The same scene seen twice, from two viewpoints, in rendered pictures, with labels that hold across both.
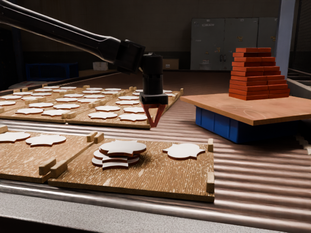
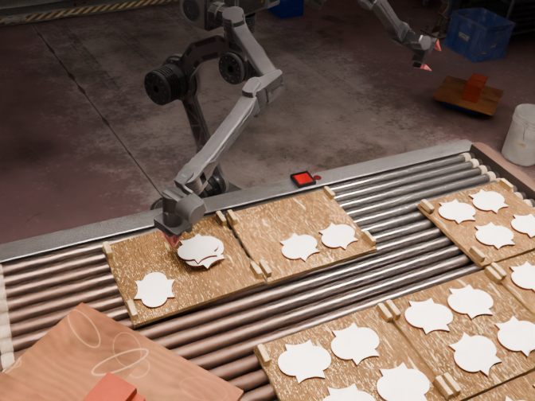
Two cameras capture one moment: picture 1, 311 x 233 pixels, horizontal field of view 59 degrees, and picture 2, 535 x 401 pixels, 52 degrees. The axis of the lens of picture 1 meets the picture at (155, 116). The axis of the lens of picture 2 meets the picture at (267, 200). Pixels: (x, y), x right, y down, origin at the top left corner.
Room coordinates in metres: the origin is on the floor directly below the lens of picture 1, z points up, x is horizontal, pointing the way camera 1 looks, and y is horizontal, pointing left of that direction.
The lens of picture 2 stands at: (1.84, -0.58, 2.18)
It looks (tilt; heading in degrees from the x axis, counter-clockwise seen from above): 38 degrees down; 138
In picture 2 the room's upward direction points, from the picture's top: 5 degrees clockwise
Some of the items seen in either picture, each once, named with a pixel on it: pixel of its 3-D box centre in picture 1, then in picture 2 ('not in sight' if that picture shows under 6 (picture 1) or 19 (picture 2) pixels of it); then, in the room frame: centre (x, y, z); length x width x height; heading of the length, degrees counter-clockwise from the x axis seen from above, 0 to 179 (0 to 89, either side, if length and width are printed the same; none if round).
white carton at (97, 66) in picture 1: (100, 66); not in sight; (7.53, 1.49, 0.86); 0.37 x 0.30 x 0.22; 84
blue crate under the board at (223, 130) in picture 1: (243, 118); not in sight; (1.13, -0.38, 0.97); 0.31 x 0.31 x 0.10; 22
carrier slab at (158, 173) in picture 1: (143, 162); (181, 264); (0.76, 0.04, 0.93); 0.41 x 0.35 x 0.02; 79
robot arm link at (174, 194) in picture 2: (152, 64); (173, 200); (0.78, 0.01, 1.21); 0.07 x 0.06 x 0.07; 12
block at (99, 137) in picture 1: (98, 137); (255, 270); (0.93, 0.20, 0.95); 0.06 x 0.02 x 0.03; 169
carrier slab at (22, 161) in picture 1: (20, 150); (299, 231); (0.85, 0.45, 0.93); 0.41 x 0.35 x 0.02; 77
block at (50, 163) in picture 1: (47, 166); (232, 216); (0.68, 0.29, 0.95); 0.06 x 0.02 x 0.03; 167
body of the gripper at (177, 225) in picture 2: (152, 87); (173, 216); (0.77, 0.01, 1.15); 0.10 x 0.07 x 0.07; 12
